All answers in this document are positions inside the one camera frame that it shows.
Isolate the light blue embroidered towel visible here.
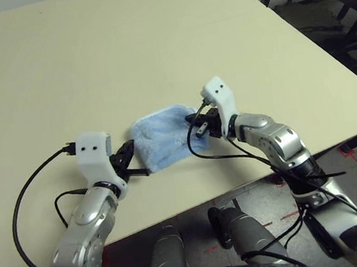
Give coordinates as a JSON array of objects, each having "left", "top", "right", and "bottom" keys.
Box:
[{"left": 127, "top": 100, "right": 215, "bottom": 175}]

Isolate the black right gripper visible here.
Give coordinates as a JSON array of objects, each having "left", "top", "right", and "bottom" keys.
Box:
[{"left": 183, "top": 107, "right": 225, "bottom": 143}]

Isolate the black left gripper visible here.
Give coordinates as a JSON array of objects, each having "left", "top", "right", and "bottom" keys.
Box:
[{"left": 106, "top": 137, "right": 153, "bottom": 185}]

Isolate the black left camera cable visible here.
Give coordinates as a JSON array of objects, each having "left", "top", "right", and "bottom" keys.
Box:
[{"left": 1, "top": 140, "right": 100, "bottom": 267}]

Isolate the black table foot bar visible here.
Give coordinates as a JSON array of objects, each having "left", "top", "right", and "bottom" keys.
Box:
[{"left": 310, "top": 132, "right": 357, "bottom": 160}]

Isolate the black loose cable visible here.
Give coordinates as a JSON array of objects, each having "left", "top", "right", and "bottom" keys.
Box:
[{"left": 235, "top": 205, "right": 313, "bottom": 267}]

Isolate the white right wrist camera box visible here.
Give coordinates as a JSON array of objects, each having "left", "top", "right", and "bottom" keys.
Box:
[{"left": 199, "top": 74, "right": 243, "bottom": 144}]

